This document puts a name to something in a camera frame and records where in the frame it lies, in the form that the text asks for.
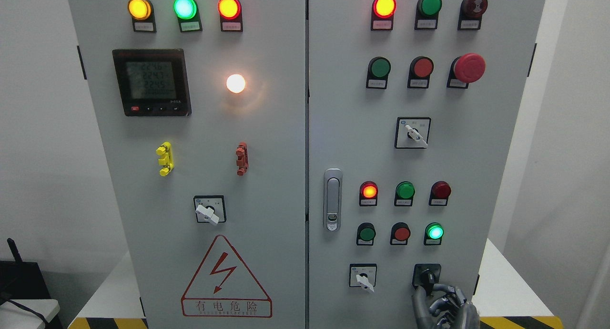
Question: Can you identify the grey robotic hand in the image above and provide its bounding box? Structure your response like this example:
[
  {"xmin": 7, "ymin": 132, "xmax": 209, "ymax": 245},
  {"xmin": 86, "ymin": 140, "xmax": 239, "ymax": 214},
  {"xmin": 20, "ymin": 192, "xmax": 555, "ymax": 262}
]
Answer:
[{"xmin": 412, "ymin": 283, "xmax": 481, "ymax": 329}]

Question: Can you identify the black rotary knob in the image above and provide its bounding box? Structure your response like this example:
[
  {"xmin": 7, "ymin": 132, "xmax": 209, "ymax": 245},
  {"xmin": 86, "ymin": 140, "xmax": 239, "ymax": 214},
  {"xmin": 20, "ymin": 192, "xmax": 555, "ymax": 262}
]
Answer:
[{"xmin": 412, "ymin": 263, "xmax": 441, "ymax": 295}]

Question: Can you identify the green push button lower right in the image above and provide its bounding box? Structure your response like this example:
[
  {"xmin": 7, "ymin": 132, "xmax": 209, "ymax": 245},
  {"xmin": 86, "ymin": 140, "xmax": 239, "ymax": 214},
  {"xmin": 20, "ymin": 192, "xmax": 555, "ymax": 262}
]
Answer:
[{"xmin": 423, "ymin": 222, "xmax": 445, "ymax": 246}]

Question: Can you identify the green push button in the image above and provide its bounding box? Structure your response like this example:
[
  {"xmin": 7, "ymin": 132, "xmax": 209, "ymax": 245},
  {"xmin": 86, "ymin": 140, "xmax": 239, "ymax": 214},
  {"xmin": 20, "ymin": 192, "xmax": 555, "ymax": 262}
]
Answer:
[
  {"xmin": 366, "ymin": 57, "xmax": 391, "ymax": 89},
  {"xmin": 423, "ymin": 222, "xmax": 445, "ymax": 246},
  {"xmin": 356, "ymin": 222, "xmax": 376, "ymax": 246}
]

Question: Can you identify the red push button lower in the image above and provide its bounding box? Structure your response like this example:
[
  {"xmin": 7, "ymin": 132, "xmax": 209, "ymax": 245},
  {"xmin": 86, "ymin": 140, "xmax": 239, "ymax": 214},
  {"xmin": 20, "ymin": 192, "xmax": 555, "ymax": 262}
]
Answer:
[{"xmin": 390, "ymin": 222, "xmax": 411, "ymax": 245}]

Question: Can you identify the red push button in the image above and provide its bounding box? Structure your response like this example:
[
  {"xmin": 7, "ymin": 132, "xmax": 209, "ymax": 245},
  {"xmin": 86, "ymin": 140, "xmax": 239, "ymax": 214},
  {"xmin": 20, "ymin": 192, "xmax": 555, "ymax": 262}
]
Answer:
[
  {"xmin": 407, "ymin": 56, "xmax": 434, "ymax": 89},
  {"xmin": 390, "ymin": 222, "xmax": 411, "ymax": 245}
]

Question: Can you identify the green push button lower left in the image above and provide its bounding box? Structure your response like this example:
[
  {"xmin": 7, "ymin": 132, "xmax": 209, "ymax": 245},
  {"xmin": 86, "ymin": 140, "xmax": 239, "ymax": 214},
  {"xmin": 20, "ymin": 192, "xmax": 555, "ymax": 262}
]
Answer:
[{"xmin": 356, "ymin": 222, "xmax": 376, "ymax": 246}]

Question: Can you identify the red indicator middle right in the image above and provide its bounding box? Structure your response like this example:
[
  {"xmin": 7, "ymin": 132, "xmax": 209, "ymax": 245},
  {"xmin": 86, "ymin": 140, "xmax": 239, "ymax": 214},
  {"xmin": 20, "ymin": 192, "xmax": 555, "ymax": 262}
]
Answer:
[{"xmin": 428, "ymin": 181, "xmax": 452, "ymax": 206}]

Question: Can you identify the green indicator middle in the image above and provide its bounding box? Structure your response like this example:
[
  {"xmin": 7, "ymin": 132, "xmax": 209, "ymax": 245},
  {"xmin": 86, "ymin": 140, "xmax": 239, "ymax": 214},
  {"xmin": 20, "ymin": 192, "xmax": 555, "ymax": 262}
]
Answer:
[{"xmin": 394, "ymin": 181, "xmax": 416, "ymax": 207}]

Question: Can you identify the red indicator middle left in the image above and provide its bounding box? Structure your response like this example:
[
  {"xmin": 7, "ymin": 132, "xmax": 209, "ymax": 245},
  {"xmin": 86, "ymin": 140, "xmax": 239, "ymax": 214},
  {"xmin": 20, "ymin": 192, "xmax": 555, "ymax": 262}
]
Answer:
[{"xmin": 359, "ymin": 181, "xmax": 378, "ymax": 206}]

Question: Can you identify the red electric hazard sticker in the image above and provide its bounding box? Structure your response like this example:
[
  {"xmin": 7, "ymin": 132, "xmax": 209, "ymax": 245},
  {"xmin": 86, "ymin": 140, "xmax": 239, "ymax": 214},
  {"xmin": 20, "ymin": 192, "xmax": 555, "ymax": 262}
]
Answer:
[{"xmin": 181, "ymin": 234, "xmax": 273, "ymax": 318}]

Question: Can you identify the grey electrical control cabinet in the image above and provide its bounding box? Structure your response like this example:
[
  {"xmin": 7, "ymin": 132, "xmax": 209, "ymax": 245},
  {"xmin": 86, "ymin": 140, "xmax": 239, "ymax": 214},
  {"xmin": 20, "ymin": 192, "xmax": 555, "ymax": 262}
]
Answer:
[{"xmin": 68, "ymin": 0, "xmax": 545, "ymax": 329}]

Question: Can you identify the red emergency stop button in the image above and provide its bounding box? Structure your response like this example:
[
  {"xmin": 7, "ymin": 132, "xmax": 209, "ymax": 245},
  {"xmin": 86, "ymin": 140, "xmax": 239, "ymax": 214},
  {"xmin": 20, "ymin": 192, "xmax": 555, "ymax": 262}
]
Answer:
[{"xmin": 447, "ymin": 53, "xmax": 486, "ymax": 89}]

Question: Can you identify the red push button upper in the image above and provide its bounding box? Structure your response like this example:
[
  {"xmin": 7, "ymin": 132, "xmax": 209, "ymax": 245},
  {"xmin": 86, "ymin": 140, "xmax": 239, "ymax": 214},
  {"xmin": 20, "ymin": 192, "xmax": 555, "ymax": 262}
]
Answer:
[{"xmin": 407, "ymin": 56, "xmax": 434, "ymax": 89}]

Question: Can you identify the green push button upper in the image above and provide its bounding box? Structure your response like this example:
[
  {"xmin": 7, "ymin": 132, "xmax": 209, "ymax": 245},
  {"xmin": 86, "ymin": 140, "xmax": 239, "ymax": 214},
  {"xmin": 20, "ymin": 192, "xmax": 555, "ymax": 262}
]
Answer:
[{"xmin": 366, "ymin": 57, "xmax": 391, "ymax": 89}]

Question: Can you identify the dark red buzzer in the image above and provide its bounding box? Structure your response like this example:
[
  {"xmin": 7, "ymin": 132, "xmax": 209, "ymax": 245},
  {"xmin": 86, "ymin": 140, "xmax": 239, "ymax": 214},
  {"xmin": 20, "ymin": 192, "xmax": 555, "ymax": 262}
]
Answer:
[{"xmin": 457, "ymin": 0, "xmax": 488, "ymax": 31}]

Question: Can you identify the green indicator top right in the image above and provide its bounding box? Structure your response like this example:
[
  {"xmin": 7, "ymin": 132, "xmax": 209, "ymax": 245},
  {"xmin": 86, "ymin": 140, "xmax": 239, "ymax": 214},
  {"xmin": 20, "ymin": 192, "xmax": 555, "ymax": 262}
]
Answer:
[{"xmin": 414, "ymin": 0, "xmax": 442, "ymax": 31}]

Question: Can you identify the red lit indicator top right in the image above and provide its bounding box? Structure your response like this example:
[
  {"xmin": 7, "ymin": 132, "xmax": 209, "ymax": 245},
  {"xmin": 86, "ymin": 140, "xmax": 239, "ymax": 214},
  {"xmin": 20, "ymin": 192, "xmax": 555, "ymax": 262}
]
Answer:
[{"xmin": 370, "ymin": 0, "xmax": 397, "ymax": 31}]

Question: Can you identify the white glowing lamp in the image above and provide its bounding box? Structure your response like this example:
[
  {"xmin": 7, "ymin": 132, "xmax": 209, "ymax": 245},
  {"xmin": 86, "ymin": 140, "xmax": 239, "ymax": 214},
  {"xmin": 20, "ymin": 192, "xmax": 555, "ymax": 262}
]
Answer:
[{"xmin": 226, "ymin": 73, "xmax": 247, "ymax": 94}]

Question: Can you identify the red lit indicator left door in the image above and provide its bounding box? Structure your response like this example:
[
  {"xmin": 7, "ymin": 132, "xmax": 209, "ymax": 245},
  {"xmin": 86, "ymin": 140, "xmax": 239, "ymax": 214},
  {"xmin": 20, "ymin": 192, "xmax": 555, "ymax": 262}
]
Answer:
[{"xmin": 217, "ymin": 0, "xmax": 243, "ymax": 32}]

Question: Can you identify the black digital power meter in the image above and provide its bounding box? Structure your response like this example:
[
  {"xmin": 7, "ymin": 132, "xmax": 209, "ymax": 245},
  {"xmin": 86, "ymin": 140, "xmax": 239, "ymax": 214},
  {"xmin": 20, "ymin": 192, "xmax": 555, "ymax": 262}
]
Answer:
[{"xmin": 112, "ymin": 49, "xmax": 192, "ymax": 117}]

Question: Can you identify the green lit indicator light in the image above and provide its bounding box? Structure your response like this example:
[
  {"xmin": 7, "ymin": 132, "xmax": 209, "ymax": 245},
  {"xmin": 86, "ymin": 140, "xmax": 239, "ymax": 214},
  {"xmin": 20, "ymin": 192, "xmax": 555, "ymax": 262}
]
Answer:
[{"xmin": 173, "ymin": 0, "xmax": 203, "ymax": 32}]

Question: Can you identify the yellow indicator light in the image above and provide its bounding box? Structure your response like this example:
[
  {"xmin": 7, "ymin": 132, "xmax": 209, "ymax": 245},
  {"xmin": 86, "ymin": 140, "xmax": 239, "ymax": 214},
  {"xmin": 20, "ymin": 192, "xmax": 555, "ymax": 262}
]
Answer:
[{"xmin": 128, "ymin": 0, "xmax": 156, "ymax": 33}]

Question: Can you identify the black box with antenna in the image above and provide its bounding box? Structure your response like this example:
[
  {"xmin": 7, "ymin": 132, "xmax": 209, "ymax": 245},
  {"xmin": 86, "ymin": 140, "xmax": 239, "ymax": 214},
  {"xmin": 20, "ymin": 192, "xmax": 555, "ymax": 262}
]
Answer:
[{"xmin": 0, "ymin": 238, "xmax": 52, "ymax": 304}]

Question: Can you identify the white selector switch lower right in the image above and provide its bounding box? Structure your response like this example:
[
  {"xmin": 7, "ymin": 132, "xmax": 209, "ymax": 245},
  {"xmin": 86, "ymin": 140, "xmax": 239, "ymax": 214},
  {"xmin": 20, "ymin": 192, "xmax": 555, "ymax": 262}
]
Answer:
[{"xmin": 349, "ymin": 263, "xmax": 377, "ymax": 294}]

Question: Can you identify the white selector switch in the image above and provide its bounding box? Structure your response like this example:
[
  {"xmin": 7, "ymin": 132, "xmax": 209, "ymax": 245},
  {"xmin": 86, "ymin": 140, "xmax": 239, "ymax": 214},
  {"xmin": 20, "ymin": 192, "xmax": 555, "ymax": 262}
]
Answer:
[
  {"xmin": 395, "ymin": 117, "xmax": 431, "ymax": 149},
  {"xmin": 349, "ymin": 263, "xmax": 377, "ymax": 294}
]

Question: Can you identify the silver door latch handle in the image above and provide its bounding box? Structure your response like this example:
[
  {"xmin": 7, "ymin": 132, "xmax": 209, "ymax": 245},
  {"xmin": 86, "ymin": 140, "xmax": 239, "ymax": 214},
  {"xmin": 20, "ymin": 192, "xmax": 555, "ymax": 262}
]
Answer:
[{"xmin": 323, "ymin": 168, "xmax": 343, "ymax": 232}]

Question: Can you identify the white selector switch upper right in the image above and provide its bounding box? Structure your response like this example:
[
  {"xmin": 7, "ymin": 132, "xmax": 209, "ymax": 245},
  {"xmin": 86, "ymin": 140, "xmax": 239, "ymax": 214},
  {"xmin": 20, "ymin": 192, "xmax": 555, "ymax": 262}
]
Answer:
[{"xmin": 395, "ymin": 117, "xmax": 431, "ymax": 149}]

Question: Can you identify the white selector switch left door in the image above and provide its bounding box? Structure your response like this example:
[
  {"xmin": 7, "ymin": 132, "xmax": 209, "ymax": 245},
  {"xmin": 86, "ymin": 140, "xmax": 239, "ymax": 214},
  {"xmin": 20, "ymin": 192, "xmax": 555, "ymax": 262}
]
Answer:
[{"xmin": 193, "ymin": 195, "xmax": 226, "ymax": 226}]

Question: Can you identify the red terminal handle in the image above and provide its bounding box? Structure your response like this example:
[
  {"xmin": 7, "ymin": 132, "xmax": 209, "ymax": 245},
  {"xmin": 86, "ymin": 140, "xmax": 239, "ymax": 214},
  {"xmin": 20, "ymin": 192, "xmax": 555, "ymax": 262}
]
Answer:
[{"xmin": 235, "ymin": 142, "xmax": 249, "ymax": 176}]

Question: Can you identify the yellow terminal handle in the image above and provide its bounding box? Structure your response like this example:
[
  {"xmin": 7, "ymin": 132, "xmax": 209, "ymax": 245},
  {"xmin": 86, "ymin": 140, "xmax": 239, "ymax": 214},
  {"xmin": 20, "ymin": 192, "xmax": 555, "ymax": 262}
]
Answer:
[{"xmin": 155, "ymin": 141, "xmax": 174, "ymax": 177}]

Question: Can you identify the white table with cable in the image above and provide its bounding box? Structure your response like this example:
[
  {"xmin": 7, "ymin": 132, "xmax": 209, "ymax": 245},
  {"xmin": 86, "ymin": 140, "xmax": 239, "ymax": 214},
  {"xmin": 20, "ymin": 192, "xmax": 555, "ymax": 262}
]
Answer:
[{"xmin": 0, "ymin": 299, "xmax": 60, "ymax": 329}]

